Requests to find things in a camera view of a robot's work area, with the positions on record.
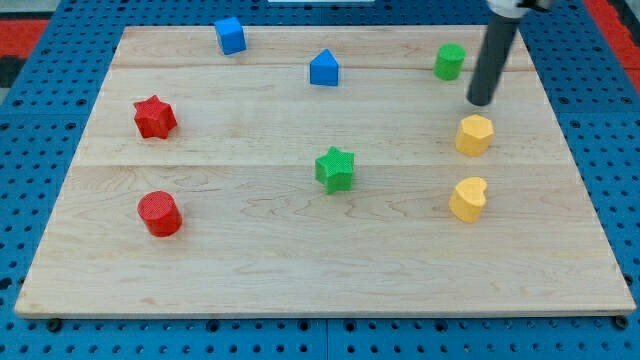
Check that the yellow hexagon block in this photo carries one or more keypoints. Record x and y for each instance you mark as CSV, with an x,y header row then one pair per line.
x,y
474,135

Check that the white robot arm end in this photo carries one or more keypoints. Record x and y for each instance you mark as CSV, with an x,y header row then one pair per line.
x,y
516,9

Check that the green star block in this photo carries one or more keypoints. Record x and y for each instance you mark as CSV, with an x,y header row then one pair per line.
x,y
335,170

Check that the red star block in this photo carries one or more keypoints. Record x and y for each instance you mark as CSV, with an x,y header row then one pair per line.
x,y
154,118

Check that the light wooden board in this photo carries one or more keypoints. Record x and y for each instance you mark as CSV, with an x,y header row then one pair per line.
x,y
260,237

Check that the blue triangular prism block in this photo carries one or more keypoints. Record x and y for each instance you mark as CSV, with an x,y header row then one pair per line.
x,y
324,69

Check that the yellow heart block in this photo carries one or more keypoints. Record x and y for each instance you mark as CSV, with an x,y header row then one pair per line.
x,y
468,199

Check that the red cylinder block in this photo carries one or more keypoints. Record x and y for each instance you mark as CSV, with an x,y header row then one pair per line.
x,y
159,213

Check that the blue cube block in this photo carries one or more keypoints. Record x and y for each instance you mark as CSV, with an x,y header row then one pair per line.
x,y
230,35

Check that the green cylinder block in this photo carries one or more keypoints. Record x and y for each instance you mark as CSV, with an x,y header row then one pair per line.
x,y
449,60

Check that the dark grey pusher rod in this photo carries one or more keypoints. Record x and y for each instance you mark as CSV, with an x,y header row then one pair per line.
x,y
497,41

